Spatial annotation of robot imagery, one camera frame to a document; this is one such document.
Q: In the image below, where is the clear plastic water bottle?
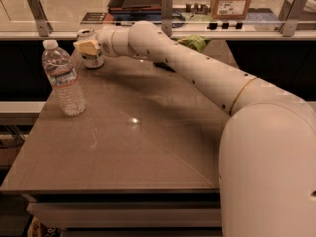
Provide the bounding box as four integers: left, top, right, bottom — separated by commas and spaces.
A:
42, 39, 86, 116

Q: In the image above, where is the right metal railing post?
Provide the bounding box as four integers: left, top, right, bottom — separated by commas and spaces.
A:
278, 0, 316, 37

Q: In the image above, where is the cardboard box with label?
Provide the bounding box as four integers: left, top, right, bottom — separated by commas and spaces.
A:
210, 0, 251, 20

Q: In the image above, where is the snack package under table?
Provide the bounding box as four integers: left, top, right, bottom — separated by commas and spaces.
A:
27, 217, 61, 237

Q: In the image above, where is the left metal railing post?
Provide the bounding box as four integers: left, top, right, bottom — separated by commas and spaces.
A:
27, 0, 53, 37

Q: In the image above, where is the green chip bag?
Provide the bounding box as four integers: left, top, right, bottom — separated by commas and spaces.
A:
177, 35, 211, 52

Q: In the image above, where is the grey table drawer unit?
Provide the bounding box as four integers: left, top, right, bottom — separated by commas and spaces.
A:
27, 193, 222, 235

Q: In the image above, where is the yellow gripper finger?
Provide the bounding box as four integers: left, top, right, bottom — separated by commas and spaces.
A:
73, 39, 100, 55

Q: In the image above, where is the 7up soda can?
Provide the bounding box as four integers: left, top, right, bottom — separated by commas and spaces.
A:
77, 29, 104, 69

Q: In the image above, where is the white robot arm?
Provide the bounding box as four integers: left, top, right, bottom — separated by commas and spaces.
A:
74, 21, 316, 237

